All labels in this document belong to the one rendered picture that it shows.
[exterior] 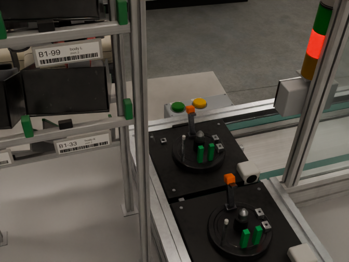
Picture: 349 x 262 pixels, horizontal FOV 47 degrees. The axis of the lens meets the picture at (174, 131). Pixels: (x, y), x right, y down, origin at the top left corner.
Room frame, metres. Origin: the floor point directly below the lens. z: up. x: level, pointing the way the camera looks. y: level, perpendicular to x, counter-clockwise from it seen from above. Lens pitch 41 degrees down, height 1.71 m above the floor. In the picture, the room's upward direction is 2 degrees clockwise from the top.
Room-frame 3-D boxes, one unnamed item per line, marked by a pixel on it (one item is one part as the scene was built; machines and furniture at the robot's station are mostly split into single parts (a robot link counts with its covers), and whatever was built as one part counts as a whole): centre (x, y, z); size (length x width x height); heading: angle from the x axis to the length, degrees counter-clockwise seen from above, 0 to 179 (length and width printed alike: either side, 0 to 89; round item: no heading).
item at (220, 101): (0.99, -0.07, 0.93); 0.21 x 0.07 x 0.06; 109
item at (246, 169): (0.70, -0.19, 0.97); 0.05 x 0.05 x 0.04; 19
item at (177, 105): (0.97, -0.01, 0.96); 0.04 x 0.04 x 0.02
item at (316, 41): (0.71, -0.28, 1.33); 0.05 x 0.05 x 0.05
